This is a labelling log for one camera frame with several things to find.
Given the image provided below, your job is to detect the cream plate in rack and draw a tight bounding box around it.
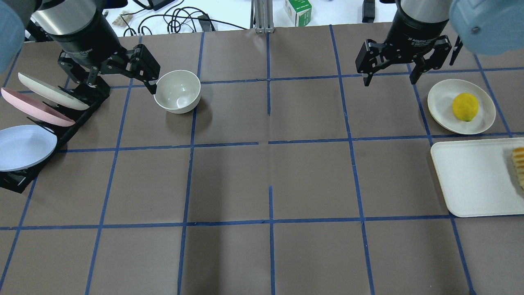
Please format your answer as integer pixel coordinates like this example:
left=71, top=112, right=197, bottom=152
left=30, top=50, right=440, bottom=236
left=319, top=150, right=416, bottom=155
left=18, top=72, right=89, bottom=111

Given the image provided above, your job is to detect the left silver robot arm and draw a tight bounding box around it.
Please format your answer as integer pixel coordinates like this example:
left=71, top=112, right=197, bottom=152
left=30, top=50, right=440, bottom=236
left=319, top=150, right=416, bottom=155
left=0, top=0, right=160, bottom=95

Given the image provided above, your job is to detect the yellow lemon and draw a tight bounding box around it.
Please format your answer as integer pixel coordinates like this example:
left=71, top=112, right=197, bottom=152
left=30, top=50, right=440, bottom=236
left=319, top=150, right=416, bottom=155
left=452, top=92, right=479, bottom=123

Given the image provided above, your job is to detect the aluminium frame post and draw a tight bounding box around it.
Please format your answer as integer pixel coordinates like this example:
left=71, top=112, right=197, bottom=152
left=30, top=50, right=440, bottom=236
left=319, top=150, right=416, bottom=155
left=250, top=0, right=275, bottom=34

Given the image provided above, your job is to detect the black power adapter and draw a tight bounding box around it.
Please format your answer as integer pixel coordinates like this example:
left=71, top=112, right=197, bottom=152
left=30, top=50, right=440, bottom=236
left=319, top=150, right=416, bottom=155
left=361, top=0, right=376, bottom=23

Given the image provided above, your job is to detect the white ceramic bowl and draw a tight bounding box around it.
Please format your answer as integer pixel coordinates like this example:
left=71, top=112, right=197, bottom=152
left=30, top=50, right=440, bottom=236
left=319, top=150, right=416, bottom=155
left=154, top=70, right=201, bottom=114

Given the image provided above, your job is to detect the cream round plate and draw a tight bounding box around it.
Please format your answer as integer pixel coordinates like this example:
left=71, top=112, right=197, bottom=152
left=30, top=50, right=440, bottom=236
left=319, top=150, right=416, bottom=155
left=427, top=79, right=496, bottom=135

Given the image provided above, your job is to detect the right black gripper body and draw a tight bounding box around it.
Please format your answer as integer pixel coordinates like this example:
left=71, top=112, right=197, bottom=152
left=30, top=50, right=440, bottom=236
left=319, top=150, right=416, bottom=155
left=385, top=12, right=447, bottom=63

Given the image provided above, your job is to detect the pink plate in rack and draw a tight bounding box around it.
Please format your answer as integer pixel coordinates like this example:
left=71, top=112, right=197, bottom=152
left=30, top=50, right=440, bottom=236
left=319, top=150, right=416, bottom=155
left=1, top=88, right=75, bottom=127

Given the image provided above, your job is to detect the green white carton box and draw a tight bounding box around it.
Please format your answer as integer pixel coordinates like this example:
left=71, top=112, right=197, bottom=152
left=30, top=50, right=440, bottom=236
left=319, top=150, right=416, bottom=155
left=283, top=0, right=312, bottom=27

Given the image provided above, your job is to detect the light blue plate in rack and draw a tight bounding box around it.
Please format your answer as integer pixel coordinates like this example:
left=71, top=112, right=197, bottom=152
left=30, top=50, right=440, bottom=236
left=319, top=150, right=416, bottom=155
left=0, top=125, right=58, bottom=172

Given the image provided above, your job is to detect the sliced yellow fruit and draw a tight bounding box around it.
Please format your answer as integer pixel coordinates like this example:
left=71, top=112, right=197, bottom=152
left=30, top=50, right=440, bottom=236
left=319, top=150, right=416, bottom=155
left=511, top=146, right=524, bottom=189

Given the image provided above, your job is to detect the white rectangular tray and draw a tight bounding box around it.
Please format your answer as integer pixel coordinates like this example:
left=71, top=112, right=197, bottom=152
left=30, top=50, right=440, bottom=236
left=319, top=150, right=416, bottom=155
left=430, top=138, right=524, bottom=217

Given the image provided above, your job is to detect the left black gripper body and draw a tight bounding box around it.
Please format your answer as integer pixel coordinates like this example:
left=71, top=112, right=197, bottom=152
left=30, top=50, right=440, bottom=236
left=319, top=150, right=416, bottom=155
left=52, top=18, right=129, bottom=75

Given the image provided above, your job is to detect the black plate rack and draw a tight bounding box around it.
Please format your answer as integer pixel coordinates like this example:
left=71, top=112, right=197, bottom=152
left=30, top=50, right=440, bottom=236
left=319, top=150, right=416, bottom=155
left=1, top=86, right=106, bottom=193

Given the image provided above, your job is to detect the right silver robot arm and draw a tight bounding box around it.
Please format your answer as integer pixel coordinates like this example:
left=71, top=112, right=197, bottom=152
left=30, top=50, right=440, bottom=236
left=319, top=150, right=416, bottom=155
left=355, top=0, right=524, bottom=86

